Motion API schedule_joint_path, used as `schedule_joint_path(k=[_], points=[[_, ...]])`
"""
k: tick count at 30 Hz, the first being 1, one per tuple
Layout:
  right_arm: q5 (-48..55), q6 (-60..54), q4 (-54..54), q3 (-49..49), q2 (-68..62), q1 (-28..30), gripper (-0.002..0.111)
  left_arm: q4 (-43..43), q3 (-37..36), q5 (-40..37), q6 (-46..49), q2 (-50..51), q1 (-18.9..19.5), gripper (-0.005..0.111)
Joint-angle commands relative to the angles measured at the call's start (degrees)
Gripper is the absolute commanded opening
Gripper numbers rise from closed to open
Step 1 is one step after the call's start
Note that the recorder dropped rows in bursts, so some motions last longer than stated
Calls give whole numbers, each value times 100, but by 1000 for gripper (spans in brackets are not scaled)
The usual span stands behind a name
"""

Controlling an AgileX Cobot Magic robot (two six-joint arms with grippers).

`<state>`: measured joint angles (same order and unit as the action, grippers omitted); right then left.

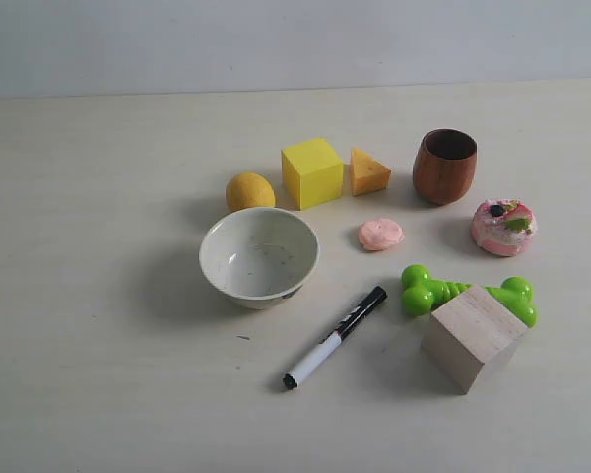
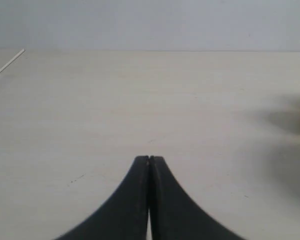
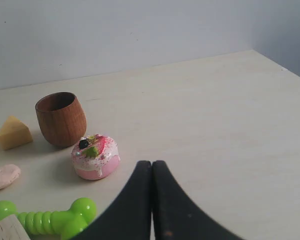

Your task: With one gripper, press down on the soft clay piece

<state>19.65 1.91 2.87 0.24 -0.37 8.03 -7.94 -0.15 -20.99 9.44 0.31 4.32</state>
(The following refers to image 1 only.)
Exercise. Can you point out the small pink squishy toy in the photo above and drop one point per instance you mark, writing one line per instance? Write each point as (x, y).
(380, 234)

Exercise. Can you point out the white ceramic bowl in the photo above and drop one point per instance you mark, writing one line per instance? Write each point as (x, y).
(259, 257)

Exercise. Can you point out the yellow foam cube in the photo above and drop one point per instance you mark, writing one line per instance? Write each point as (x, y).
(312, 173)

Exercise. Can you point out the yellow lemon toy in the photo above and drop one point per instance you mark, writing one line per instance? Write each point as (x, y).
(249, 190)

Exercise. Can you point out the orange cheese wedge toy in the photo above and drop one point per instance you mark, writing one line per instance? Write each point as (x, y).
(367, 174)

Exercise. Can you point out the green plastic bone toy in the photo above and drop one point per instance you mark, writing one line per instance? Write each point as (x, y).
(421, 294)

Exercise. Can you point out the black white marker pen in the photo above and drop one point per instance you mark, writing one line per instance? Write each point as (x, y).
(303, 368)

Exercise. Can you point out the brown wooden cup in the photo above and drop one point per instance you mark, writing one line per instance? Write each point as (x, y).
(445, 166)

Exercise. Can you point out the light wooden cube block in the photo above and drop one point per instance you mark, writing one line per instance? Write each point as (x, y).
(471, 337)

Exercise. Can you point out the pink frosted donut toy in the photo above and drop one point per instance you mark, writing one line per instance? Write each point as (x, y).
(503, 227)

